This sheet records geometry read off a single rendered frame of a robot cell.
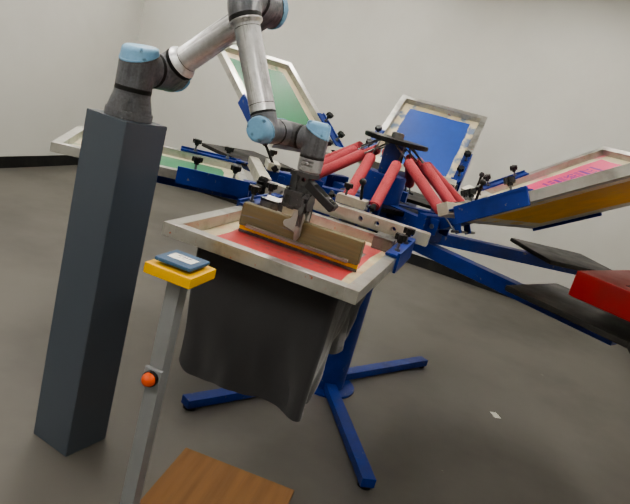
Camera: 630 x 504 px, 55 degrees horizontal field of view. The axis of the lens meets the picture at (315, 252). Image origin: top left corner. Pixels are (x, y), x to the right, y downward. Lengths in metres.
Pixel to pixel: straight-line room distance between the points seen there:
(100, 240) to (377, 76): 4.68
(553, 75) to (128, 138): 4.81
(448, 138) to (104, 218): 2.50
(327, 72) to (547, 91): 2.15
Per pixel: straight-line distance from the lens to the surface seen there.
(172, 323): 1.56
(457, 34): 6.31
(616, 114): 6.25
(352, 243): 1.82
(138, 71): 2.03
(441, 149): 3.87
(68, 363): 2.28
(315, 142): 1.81
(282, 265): 1.60
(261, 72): 1.79
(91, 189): 2.08
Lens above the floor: 1.44
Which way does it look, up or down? 15 degrees down
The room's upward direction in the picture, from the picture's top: 15 degrees clockwise
